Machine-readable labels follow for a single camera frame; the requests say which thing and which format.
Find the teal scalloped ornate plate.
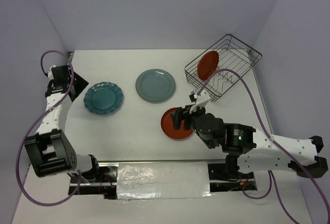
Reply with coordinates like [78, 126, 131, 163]
[83, 82, 124, 116]

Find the silver taped base cover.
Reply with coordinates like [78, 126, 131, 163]
[117, 162, 211, 200]

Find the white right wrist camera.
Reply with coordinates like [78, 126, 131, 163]
[189, 89, 210, 114]

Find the light blue round plate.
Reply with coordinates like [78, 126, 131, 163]
[135, 69, 176, 103]

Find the grey wire dish rack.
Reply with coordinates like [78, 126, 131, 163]
[184, 34, 262, 102]

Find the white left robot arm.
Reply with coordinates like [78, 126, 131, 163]
[24, 66, 101, 183]

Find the orange fluted plate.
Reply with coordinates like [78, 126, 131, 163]
[197, 51, 219, 81]
[160, 107, 193, 140]

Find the aluminium table frame rail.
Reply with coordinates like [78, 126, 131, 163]
[68, 52, 74, 61]

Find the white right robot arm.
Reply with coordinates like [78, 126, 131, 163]
[170, 106, 328, 179]

